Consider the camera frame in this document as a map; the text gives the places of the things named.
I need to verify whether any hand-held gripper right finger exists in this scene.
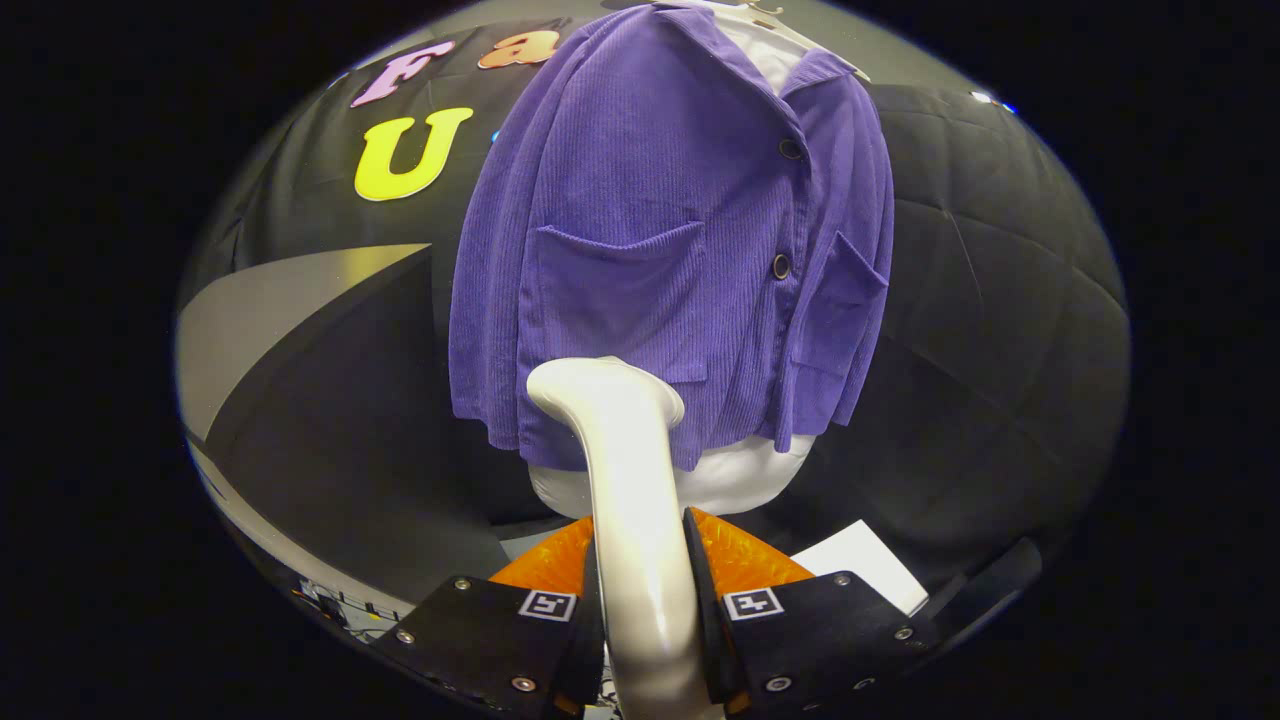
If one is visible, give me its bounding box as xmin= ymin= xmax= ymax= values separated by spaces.
xmin=683 ymin=507 xmax=941 ymax=717

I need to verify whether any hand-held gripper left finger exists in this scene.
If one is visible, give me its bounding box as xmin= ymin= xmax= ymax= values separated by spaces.
xmin=372 ymin=514 xmax=609 ymax=719

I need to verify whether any white torso form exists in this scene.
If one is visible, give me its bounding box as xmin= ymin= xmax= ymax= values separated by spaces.
xmin=527 ymin=5 xmax=831 ymax=519

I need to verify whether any purple corduroy jacket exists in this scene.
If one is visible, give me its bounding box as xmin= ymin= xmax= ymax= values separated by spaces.
xmin=448 ymin=2 xmax=896 ymax=473

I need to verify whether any white garment steamer head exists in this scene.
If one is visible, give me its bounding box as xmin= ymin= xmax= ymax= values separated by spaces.
xmin=526 ymin=356 xmax=723 ymax=720

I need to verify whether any white clothes hanger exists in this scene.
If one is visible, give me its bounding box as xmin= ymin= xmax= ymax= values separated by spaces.
xmin=700 ymin=0 xmax=871 ymax=81

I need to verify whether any white flat sheet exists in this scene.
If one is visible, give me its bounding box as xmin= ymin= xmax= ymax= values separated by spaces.
xmin=790 ymin=520 xmax=929 ymax=616

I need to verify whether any grey cabinet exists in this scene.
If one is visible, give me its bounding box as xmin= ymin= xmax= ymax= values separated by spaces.
xmin=178 ymin=243 xmax=561 ymax=641

